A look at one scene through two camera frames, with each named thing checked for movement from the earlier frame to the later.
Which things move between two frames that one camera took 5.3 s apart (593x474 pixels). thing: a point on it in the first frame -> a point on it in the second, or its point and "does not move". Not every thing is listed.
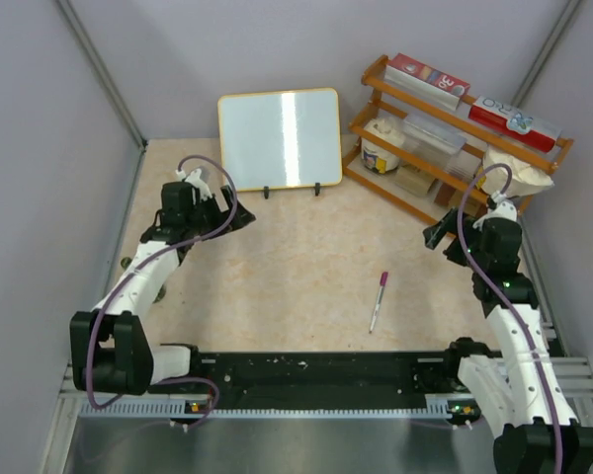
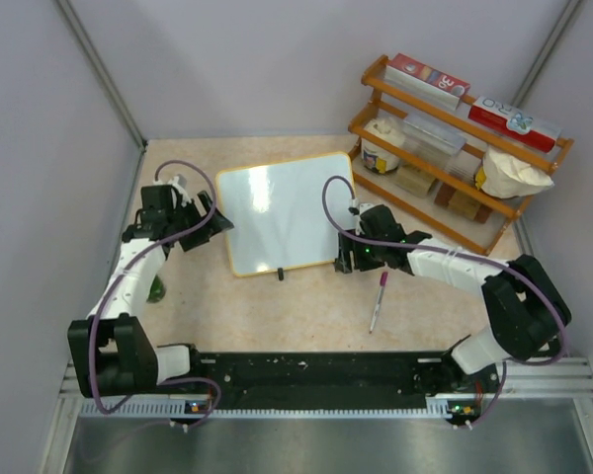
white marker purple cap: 383,276 does not move
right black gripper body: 472,237 -> 368,257
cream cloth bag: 526,177 does not move
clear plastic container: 439,145 does not move
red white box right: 514,123 does not move
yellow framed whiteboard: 282,138 -> 275,212
